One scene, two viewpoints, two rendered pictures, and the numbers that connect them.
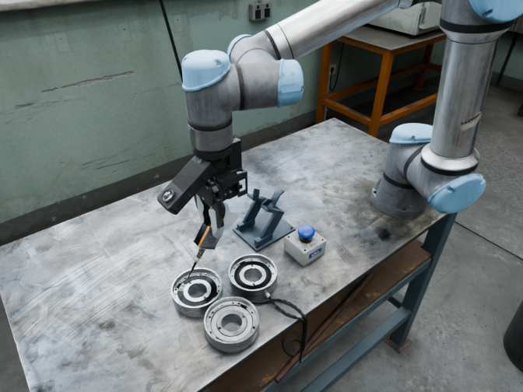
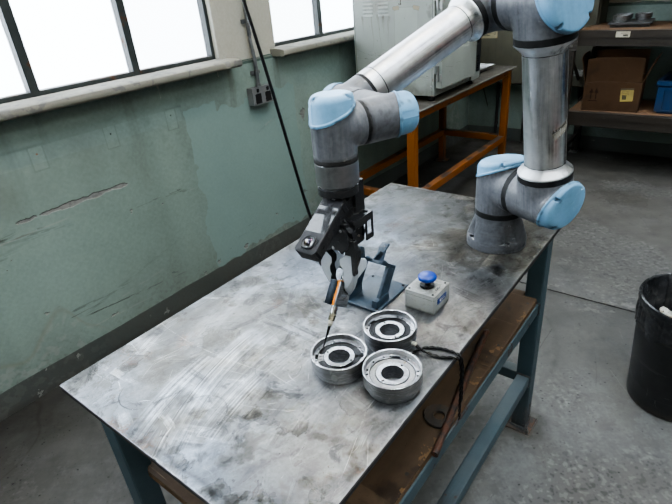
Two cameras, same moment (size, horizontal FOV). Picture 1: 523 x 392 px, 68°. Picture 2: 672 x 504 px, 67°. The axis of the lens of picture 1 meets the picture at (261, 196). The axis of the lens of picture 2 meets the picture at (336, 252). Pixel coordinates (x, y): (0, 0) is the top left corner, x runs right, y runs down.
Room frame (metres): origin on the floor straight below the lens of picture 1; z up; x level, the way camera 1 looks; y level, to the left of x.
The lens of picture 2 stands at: (-0.21, 0.27, 1.44)
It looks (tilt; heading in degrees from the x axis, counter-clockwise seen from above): 28 degrees down; 348
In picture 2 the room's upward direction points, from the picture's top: 5 degrees counter-clockwise
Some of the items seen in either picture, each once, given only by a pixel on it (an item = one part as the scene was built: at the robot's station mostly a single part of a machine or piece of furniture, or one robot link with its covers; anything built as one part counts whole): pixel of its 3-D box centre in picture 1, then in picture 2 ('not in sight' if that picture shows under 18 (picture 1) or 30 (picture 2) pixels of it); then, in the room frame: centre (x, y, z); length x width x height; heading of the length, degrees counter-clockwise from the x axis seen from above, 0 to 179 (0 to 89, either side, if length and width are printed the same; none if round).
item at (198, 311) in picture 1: (198, 292); (339, 359); (0.52, 0.13, 0.82); 0.10 x 0.10 x 0.04
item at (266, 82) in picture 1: (265, 81); (378, 115); (0.64, 0.00, 1.23); 0.11 x 0.11 x 0.08; 15
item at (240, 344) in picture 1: (232, 324); (392, 376); (0.44, 0.06, 0.82); 0.10 x 0.10 x 0.04
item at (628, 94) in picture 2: not in sight; (617, 80); (3.03, -2.62, 0.64); 0.49 x 0.40 x 0.37; 43
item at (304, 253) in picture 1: (307, 243); (428, 292); (0.66, -0.11, 0.82); 0.08 x 0.07 x 0.05; 128
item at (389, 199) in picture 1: (401, 187); (497, 224); (0.86, -0.39, 0.85); 0.15 x 0.15 x 0.10
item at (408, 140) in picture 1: (413, 152); (502, 182); (0.86, -0.39, 0.97); 0.13 x 0.12 x 0.14; 15
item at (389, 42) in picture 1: (408, 72); (430, 140); (3.08, -1.17, 0.39); 1.50 x 0.62 x 0.78; 128
